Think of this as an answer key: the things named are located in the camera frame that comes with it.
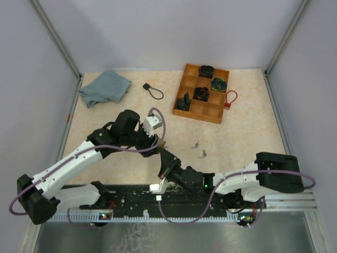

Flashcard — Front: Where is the black cable lock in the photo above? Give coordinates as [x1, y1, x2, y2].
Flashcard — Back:
[143, 83, 164, 100]

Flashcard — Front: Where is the blue folded cloth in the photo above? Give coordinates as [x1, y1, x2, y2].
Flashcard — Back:
[78, 70, 132, 108]

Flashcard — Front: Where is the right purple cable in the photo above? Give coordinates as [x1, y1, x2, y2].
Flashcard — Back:
[157, 170, 316, 229]

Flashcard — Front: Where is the green yellow coiled strap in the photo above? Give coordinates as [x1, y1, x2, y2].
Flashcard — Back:
[211, 77, 227, 92]

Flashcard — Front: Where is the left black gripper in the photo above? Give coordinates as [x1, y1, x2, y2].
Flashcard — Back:
[122, 123, 160, 158]

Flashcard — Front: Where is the red cable lock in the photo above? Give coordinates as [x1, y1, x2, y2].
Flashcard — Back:
[224, 90, 238, 110]

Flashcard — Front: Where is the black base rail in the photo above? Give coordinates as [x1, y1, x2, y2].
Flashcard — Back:
[80, 184, 261, 210]

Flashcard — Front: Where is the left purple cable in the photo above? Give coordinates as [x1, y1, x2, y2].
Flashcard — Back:
[9, 107, 166, 230]

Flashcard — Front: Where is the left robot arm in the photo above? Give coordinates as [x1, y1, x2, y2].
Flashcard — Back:
[16, 108, 166, 225]

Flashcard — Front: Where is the black red coiled strap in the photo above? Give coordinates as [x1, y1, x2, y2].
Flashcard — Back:
[193, 86, 211, 101]

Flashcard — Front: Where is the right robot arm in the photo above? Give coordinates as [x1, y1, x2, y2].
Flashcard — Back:
[150, 149, 304, 209]

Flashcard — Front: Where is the white toothed cable duct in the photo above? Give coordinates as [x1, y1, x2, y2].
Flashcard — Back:
[43, 209, 256, 222]

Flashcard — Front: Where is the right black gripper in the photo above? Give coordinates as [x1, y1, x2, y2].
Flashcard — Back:
[158, 148, 185, 188]

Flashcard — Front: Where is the brass padlock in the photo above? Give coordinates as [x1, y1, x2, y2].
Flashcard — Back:
[157, 140, 166, 148]

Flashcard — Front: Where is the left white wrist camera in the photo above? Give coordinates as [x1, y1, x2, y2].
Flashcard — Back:
[143, 108, 163, 137]

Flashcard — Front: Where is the purple cable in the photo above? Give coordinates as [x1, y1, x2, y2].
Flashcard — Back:
[9, 107, 166, 230]
[157, 170, 316, 229]

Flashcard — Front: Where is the dark crumpled strap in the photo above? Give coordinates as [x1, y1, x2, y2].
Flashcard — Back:
[176, 91, 192, 111]

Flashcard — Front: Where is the wooden compartment tray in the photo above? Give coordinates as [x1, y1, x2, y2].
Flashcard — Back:
[172, 63, 230, 124]

